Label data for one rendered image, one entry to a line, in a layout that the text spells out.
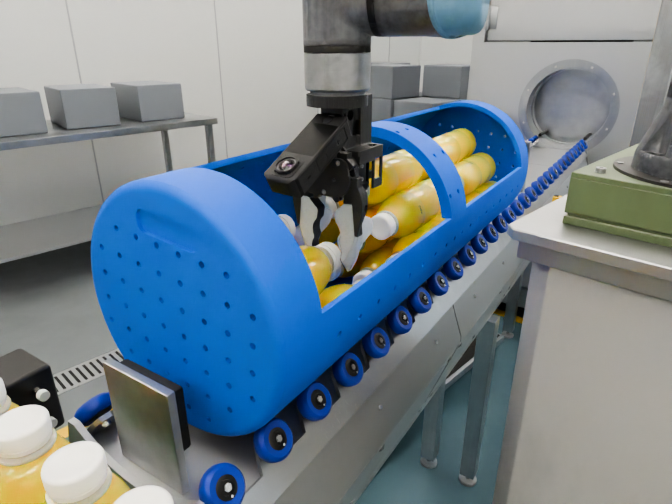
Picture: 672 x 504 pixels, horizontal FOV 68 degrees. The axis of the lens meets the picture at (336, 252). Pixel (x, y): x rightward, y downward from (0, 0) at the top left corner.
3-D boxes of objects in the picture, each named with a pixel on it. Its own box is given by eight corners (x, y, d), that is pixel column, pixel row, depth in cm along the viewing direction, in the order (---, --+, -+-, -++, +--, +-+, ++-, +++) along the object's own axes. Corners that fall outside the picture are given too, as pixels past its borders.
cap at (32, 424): (38, 415, 40) (33, 397, 40) (63, 435, 38) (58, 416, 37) (-16, 444, 37) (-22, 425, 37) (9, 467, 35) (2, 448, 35)
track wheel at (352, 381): (348, 342, 65) (338, 346, 66) (335, 367, 62) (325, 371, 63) (370, 366, 66) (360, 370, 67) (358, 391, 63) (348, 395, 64)
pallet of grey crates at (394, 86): (473, 198, 474) (488, 64, 429) (425, 217, 421) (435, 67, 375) (376, 176, 551) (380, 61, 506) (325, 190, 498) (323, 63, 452)
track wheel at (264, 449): (275, 407, 53) (264, 410, 55) (254, 442, 50) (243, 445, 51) (302, 434, 54) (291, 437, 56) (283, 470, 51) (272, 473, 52)
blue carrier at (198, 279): (513, 233, 118) (543, 110, 106) (277, 487, 50) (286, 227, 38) (405, 203, 131) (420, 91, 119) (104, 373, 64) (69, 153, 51)
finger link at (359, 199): (373, 234, 60) (362, 160, 57) (367, 238, 58) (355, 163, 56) (340, 233, 62) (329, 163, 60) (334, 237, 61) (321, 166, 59)
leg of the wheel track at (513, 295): (514, 334, 251) (533, 216, 227) (511, 340, 246) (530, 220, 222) (503, 331, 254) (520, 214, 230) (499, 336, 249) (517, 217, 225)
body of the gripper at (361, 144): (384, 190, 64) (387, 91, 59) (348, 207, 57) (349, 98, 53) (334, 182, 68) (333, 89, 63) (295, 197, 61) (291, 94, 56)
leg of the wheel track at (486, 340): (478, 478, 168) (502, 315, 144) (473, 490, 163) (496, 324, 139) (462, 470, 171) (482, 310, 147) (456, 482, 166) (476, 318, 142)
